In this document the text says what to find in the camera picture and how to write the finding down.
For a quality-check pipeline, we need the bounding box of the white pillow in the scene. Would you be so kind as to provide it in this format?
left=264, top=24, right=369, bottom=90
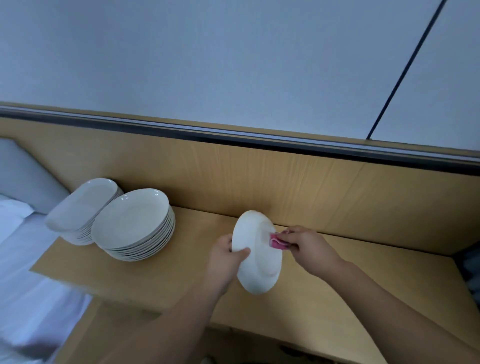
left=0, top=195, right=35, bottom=245

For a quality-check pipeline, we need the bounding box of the person's left hand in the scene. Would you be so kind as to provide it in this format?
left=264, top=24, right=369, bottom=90
left=204, top=234, right=251, bottom=295

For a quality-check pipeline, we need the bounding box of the grey curtain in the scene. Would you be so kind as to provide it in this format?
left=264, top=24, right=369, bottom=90
left=453, top=240, right=480, bottom=309

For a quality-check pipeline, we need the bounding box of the grey upholstered headboard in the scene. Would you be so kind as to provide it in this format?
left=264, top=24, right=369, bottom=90
left=0, top=137, right=70, bottom=215

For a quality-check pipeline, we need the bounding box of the pink cleaning cloth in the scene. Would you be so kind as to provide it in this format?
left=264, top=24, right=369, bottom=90
left=269, top=232, right=293, bottom=251

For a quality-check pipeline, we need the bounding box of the black wall rail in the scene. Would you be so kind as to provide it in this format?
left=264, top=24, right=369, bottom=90
left=0, top=106, right=480, bottom=177

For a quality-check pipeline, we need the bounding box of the person's left forearm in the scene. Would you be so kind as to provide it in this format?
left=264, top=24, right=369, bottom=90
left=101, top=279, right=234, bottom=364

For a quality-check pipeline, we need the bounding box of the person's right forearm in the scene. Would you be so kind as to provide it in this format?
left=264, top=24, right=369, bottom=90
left=327, top=261, right=480, bottom=364

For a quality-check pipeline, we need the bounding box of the pile of white round plates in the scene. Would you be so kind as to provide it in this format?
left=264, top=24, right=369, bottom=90
left=90, top=188, right=177, bottom=262

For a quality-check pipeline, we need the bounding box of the person's right hand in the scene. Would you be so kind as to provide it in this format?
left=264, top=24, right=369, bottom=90
left=276, top=225, right=348, bottom=281

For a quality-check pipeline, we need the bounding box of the white bed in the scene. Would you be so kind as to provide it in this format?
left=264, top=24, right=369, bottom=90
left=0, top=213, right=93, bottom=364

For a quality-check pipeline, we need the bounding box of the pile of white oblong plates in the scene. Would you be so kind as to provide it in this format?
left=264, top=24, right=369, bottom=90
left=45, top=177, right=123, bottom=246

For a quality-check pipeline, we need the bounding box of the white glossy round plate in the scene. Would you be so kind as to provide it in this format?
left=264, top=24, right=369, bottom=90
left=231, top=210, right=284, bottom=295

